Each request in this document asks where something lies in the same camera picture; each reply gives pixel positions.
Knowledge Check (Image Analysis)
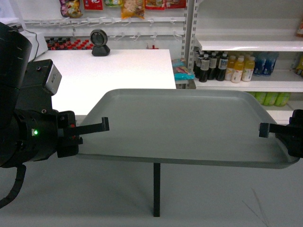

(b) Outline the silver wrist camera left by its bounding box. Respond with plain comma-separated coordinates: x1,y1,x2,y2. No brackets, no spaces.
45,64,62,95

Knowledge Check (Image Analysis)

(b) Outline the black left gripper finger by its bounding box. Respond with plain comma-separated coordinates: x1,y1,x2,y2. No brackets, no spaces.
71,117,110,136

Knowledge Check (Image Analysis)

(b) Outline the white checkout counter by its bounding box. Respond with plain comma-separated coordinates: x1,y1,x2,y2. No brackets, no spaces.
36,49,176,115

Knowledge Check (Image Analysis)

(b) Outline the grey rectangular serving tray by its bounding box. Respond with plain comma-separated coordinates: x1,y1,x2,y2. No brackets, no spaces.
78,89,298,169

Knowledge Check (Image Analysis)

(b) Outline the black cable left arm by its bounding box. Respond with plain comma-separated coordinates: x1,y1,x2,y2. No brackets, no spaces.
0,164,27,209

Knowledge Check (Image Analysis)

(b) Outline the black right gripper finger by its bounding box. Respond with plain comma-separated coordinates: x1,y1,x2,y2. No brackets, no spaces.
258,122,290,138

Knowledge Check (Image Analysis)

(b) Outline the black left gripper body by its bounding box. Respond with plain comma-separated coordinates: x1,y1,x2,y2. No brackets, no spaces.
56,111,83,158

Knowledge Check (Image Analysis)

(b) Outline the black barcode scanner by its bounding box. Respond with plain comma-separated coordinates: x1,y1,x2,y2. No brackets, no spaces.
90,29,110,57

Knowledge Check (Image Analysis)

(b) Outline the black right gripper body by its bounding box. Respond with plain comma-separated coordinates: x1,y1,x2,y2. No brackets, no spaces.
276,109,303,158

